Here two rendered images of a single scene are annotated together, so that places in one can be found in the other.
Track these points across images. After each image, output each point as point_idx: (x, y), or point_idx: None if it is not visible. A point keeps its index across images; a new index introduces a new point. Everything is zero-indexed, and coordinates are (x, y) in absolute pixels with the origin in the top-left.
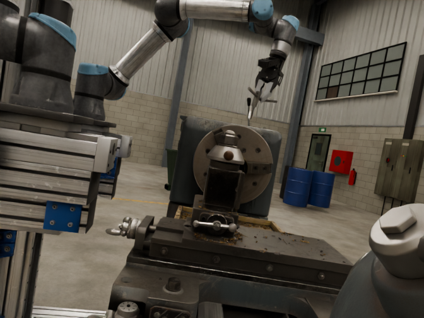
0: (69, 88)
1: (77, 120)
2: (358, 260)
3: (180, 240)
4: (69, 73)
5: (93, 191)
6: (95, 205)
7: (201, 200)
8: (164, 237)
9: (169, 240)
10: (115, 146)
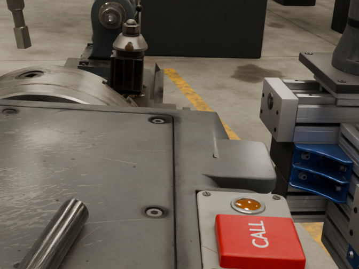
0: (345, 33)
1: (303, 61)
2: (119, 14)
3: (155, 103)
4: (349, 13)
5: (277, 153)
6: (284, 194)
7: (141, 96)
8: (166, 104)
9: (162, 103)
10: (276, 105)
